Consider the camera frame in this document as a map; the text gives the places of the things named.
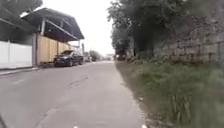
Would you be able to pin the dark vehicle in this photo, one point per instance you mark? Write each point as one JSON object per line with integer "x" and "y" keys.
{"x": 120, "y": 55}

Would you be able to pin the dark parked car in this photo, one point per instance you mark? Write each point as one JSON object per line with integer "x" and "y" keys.
{"x": 68, "y": 58}

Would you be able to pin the grey concrete road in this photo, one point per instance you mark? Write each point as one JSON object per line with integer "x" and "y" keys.
{"x": 83, "y": 100}

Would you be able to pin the row of trees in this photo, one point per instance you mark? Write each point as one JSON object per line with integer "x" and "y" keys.
{"x": 140, "y": 23}

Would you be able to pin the overgrown grass verge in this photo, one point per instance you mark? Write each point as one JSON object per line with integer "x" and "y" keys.
{"x": 173, "y": 90}

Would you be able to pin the raised concrete kerb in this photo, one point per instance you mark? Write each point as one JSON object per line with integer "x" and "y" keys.
{"x": 16, "y": 71}

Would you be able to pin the white panel fence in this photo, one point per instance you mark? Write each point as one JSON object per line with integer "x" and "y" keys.
{"x": 15, "y": 54}

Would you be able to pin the roofed building with yellow wall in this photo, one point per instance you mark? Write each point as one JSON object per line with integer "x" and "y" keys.
{"x": 53, "y": 40}

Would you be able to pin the grey stone block wall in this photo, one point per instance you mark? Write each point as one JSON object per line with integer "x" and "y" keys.
{"x": 196, "y": 40}

